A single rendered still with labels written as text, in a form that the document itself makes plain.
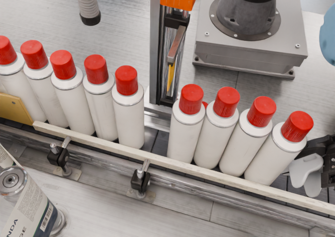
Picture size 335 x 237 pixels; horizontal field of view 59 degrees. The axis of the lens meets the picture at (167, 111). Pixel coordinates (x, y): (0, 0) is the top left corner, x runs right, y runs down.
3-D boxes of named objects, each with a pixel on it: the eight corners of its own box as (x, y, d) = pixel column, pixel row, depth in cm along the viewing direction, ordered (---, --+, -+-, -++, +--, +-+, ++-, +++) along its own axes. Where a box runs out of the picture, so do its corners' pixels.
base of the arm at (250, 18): (221, 36, 75) (229, 2, 66) (212, -3, 83) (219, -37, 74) (279, 35, 76) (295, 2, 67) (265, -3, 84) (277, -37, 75)
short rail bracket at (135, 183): (131, 199, 59) (128, 175, 49) (136, 185, 60) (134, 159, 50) (147, 204, 58) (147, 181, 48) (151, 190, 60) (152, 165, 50)
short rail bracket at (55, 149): (57, 177, 60) (40, 149, 51) (71, 150, 64) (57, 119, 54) (72, 181, 60) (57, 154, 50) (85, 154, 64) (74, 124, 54)
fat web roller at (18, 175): (32, 231, 50) (-20, 192, 34) (46, 205, 52) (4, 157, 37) (57, 239, 49) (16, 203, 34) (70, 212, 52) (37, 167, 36)
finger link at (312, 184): (280, 196, 51) (332, 187, 44) (282, 166, 54) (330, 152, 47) (292, 204, 52) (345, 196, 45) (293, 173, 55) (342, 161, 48)
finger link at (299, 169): (267, 189, 50) (318, 178, 43) (270, 158, 53) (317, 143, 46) (280, 197, 51) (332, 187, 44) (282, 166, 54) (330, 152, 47)
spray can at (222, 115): (191, 168, 58) (210, 107, 41) (193, 145, 61) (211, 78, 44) (218, 172, 58) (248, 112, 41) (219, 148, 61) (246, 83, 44)
